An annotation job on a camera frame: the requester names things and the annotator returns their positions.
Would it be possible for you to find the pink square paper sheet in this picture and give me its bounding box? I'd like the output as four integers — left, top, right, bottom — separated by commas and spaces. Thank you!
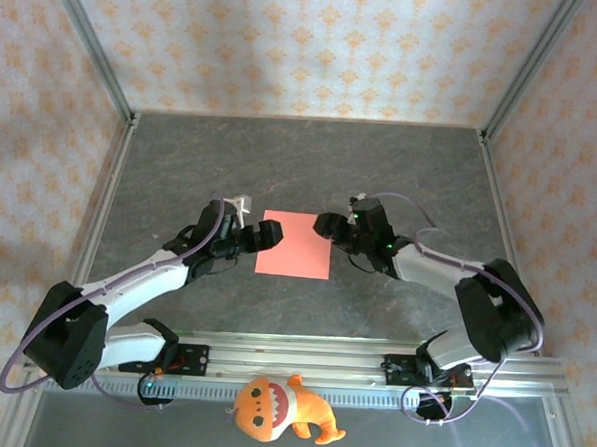
254, 208, 334, 281

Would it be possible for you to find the orange shark plush toy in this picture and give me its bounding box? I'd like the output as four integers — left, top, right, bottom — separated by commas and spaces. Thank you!
224, 369, 351, 447

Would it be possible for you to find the aluminium table side rail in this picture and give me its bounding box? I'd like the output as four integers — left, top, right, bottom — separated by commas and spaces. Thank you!
464, 130, 555, 357
67, 110, 141, 296

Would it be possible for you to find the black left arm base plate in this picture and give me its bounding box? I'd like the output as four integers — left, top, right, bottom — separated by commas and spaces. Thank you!
118, 339, 211, 379

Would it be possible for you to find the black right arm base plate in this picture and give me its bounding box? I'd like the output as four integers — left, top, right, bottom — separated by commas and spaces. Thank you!
380, 353, 476, 393

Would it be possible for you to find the grey slotted cable duct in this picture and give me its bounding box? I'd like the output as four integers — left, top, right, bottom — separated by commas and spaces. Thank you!
88, 375, 476, 415

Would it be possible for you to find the black round cable port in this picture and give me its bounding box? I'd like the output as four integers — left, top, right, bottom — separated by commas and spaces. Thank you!
137, 373, 177, 411
414, 389, 455, 424

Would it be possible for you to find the aluminium frame post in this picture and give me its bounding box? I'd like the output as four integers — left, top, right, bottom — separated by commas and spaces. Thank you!
35, 0, 146, 129
475, 0, 587, 149

